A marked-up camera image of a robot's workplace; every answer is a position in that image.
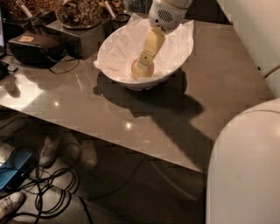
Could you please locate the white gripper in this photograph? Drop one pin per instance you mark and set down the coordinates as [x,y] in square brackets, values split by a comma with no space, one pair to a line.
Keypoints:
[164,16]

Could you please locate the yellow-red apple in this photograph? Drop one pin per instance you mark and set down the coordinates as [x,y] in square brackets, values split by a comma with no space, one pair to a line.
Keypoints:
[138,72]

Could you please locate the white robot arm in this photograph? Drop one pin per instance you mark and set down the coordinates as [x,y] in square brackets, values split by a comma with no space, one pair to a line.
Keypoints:
[243,176]

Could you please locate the white bowl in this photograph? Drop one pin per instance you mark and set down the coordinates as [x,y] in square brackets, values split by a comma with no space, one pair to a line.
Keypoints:
[175,55]

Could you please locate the bowl of nuts centre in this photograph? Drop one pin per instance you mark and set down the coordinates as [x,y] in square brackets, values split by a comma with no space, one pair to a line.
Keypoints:
[78,14]

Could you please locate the bowl of nuts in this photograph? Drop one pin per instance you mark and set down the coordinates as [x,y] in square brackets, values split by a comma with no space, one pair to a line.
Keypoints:
[78,14]
[42,8]

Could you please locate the bowl of nuts left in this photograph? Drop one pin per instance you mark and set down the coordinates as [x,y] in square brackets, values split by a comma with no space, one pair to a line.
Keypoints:
[42,8]

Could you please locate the white paper liner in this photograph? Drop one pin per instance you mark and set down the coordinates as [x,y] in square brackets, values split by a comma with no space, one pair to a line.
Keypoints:
[122,49]

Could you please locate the grey metal stand block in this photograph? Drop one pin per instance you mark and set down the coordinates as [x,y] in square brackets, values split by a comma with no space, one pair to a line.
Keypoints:
[79,43]

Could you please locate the black box device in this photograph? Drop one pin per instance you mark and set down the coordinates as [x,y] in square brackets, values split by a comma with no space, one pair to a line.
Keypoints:
[37,50]

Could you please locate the white shoe under table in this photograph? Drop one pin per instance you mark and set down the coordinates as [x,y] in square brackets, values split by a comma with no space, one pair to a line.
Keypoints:
[49,152]

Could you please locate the blue box on floor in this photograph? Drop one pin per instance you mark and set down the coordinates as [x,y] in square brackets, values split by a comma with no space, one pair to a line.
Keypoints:
[16,168]

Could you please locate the white shoe bottom left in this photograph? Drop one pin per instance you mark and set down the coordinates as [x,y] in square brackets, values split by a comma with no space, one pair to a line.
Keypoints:
[11,203]

